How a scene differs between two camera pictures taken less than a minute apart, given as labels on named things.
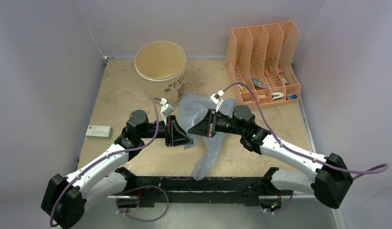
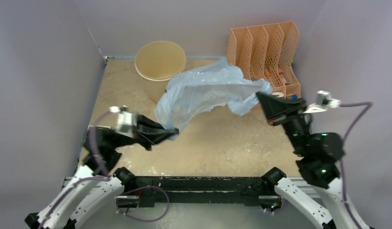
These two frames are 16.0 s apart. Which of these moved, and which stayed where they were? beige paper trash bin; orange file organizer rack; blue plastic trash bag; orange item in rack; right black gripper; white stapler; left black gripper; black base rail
Moved: right black gripper; blue plastic trash bag; left black gripper
Stayed: orange file organizer rack; black base rail; orange item in rack; white stapler; beige paper trash bin
